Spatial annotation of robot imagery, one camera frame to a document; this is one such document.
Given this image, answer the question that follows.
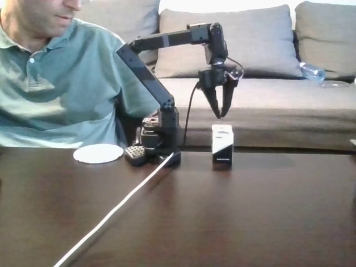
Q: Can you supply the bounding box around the clear glass dish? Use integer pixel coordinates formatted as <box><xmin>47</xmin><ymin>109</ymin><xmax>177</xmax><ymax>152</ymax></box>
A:
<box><xmin>319</xmin><ymin>81</ymin><xmax>350</xmax><ymax>89</ymax></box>

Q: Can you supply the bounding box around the grey fabric sofa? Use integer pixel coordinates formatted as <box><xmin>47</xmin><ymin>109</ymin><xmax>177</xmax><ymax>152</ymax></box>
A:
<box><xmin>80</xmin><ymin>0</ymin><xmax>356</xmax><ymax>152</ymax></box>

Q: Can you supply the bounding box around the grey sofa back cushion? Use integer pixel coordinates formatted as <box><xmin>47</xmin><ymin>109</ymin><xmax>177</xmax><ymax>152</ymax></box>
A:
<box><xmin>294</xmin><ymin>1</ymin><xmax>356</xmax><ymax>80</ymax></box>
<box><xmin>154</xmin><ymin>4</ymin><xmax>304</xmax><ymax>79</ymax></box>
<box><xmin>79</xmin><ymin>0</ymin><xmax>161</xmax><ymax>66</ymax></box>

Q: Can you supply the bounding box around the white round coaster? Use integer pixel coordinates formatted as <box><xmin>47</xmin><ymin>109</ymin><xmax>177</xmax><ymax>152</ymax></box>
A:
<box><xmin>73</xmin><ymin>144</ymin><xmax>124</xmax><ymax>164</ymax></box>

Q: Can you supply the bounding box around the white cable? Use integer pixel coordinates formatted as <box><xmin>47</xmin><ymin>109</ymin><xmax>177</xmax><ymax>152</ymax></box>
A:
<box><xmin>52</xmin><ymin>151</ymin><xmax>181</xmax><ymax>267</ymax></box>

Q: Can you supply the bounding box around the clear plastic water bottle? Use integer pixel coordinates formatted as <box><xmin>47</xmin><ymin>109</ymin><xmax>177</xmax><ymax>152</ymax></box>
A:
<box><xmin>299</xmin><ymin>61</ymin><xmax>326</xmax><ymax>82</ymax></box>

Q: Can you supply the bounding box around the black camera cable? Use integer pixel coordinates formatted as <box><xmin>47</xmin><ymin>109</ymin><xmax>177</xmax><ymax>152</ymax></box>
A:
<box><xmin>182</xmin><ymin>82</ymin><xmax>200</xmax><ymax>147</ymax></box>

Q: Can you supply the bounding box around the black perforated clamp pad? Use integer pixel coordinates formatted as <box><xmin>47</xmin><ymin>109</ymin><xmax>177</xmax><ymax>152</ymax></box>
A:
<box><xmin>124</xmin><ymin>144</ymin><xmax>146</xmax><ymax>167</ymax></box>

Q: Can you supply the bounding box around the person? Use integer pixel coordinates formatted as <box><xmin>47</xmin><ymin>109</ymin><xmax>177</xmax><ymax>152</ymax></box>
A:
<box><xmin>0</xmin><ymin>0</ymin><xmax>165</xmax><ymax>148</ymax></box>

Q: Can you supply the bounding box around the white and black servo box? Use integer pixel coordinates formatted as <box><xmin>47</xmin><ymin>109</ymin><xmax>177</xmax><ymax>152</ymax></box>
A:
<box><xmin>210</xmin><ymin>124</ymin><xmax>234</xmax><ymax>165</ymax></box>

